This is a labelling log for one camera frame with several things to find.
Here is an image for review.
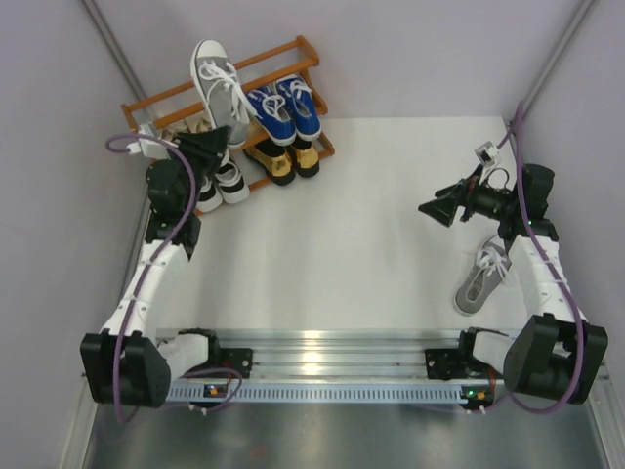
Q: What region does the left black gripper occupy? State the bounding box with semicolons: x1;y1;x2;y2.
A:
165;125;229;213

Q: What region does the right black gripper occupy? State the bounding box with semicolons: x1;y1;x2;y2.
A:
419;164;519;228

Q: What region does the beige sneaker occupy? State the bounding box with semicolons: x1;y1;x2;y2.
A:
156;122;188;143
184;111;212;134

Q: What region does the black white sneaker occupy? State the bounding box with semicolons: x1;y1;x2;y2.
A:
196;177;223;213
214;153;250;205

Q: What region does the grey canvas sneaker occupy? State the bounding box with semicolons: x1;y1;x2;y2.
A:
454;234;512;316
189;39;257;149

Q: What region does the gold loafer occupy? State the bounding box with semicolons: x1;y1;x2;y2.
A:
243;139;295;187
287;139;319;178

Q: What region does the blue canvas sneaker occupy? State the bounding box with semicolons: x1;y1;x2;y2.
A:
247;86;296;147
274;74;321;142

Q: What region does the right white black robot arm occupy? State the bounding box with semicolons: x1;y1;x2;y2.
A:
418;164;608;405

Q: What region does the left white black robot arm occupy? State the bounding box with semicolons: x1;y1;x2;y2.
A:
80;127;229;420

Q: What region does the orange wooden shoe shelf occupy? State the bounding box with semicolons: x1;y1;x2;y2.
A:
120;34;336;196

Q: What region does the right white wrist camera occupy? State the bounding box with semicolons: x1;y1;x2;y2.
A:
475;142;501;169

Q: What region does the perforated grey cable tray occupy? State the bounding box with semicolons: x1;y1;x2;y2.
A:
100;380;489;403

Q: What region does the aluminium rail frame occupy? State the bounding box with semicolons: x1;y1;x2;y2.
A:
80;329;611;380

